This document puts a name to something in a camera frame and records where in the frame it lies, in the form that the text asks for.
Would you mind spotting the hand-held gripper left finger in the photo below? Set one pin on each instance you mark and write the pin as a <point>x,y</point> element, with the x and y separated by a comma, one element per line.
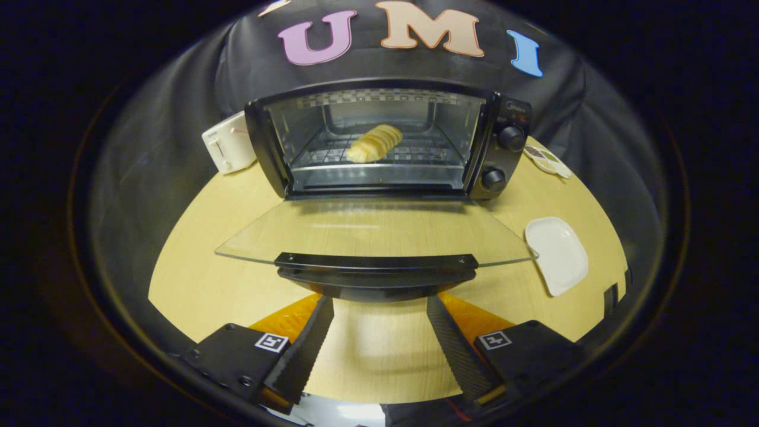
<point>305,350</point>

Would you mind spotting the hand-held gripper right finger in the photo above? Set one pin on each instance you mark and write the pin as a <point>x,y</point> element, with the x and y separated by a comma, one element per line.
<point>453,350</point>

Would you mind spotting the black toaster oven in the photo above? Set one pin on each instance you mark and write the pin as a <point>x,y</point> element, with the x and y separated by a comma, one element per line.
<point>376,270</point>

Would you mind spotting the golden ridged bread roll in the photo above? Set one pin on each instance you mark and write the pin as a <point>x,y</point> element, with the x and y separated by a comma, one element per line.
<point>373,144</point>

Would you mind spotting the white pop-up toaster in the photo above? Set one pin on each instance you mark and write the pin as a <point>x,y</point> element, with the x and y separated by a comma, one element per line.
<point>228,145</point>

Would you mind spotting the white square plate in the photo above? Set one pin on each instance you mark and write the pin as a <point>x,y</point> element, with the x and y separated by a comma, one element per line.
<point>557,255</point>

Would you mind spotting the white divided condiment dish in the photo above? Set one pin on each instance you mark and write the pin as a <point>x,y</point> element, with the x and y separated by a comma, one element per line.
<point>548,161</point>

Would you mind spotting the black backdrop cloth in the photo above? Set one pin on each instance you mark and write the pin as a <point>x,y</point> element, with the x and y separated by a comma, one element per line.
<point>166,148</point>

